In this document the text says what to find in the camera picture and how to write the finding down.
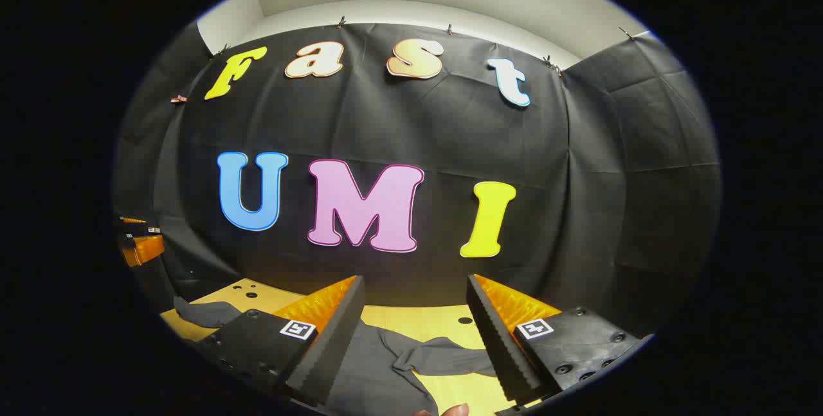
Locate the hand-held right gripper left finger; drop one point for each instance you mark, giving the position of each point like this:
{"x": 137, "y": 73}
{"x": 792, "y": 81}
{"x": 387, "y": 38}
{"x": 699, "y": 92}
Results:
{"x": 334, "y": 345}

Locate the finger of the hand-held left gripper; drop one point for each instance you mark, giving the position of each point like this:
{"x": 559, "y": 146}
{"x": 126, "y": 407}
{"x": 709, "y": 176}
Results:
{"x": 144, "y": 250}
{"x": 138, "y": 228}

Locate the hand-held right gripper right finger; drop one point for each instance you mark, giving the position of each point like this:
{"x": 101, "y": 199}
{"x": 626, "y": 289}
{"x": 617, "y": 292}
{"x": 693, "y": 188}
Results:
{"x": 495, "y": 345}

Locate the grey long-sleeved shirt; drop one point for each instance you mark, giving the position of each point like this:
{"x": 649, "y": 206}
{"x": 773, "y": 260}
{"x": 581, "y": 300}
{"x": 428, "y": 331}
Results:
{"x": 386, "y": 371}

